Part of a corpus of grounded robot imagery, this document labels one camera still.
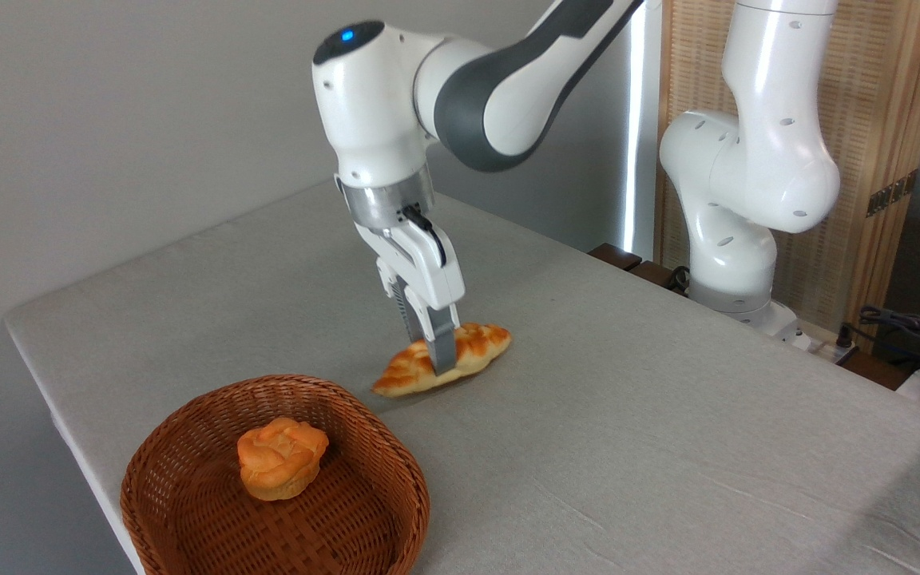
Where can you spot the long braided bread loaf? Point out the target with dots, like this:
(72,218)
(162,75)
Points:
(480,343)

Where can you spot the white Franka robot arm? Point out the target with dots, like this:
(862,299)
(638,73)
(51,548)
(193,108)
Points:
(747,160)

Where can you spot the grey tablecloth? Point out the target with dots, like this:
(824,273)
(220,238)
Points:
(628,447)

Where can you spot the brown wicker basket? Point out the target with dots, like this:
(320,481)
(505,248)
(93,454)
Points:
(188,511)

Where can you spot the round orange bread bun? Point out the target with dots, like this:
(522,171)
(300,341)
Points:
(280,459)

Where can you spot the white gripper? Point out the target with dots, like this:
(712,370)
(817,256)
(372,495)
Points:
(432,275)

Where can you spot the metal screen hinge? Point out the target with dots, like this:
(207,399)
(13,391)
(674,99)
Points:
(891,193)

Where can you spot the wooden folding screen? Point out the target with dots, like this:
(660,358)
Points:
(875,96)

